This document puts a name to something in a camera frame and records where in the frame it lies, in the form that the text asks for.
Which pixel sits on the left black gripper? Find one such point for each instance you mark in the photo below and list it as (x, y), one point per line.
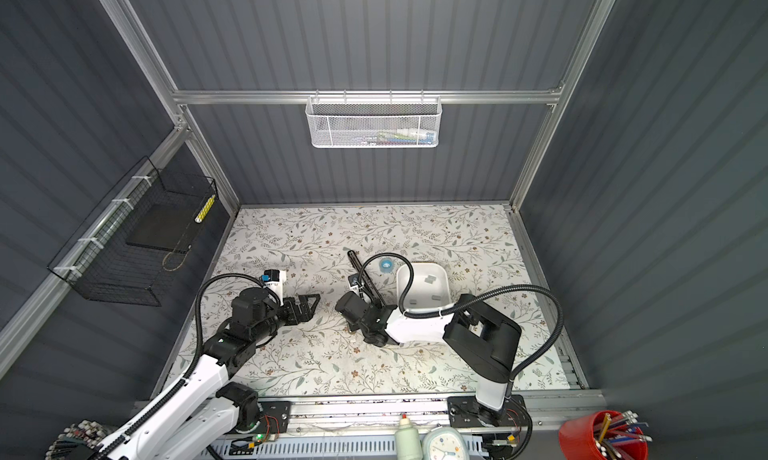
(296, 318)

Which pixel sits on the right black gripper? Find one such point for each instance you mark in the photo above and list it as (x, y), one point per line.
(351, 326)

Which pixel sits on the black stapler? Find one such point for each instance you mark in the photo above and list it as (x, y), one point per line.
(365, 283)

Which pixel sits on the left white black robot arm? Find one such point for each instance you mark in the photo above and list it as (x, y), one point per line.
(204, 402)

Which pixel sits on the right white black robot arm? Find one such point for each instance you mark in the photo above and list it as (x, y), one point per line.
(483, 337)

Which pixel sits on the blue tape roll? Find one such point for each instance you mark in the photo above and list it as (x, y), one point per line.
(386, 265)

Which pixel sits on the white plastic tray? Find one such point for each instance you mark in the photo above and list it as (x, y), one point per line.
(430, 290)

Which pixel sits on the green glue bottle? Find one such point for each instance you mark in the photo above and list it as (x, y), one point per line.
(407, 440)

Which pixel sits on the floral table mat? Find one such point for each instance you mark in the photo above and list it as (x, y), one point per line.
(474, 244)

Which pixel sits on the mint alarm clock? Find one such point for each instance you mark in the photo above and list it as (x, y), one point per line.
(445, 443)

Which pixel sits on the yellow marker pen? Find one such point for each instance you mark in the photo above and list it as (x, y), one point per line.
(205, 209)

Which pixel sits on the red pencil cup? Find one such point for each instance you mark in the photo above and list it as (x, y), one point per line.
(607, 434)

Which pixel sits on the jar of coloured pencils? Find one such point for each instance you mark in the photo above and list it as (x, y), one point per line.
(86, 433)

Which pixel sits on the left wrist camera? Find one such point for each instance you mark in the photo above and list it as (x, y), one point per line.
(274, 280)

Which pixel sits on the black wire basket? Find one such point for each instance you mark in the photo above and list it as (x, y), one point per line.
(130, 254)

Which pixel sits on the white wire mesh basket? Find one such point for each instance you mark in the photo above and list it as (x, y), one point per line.
(369, 125)

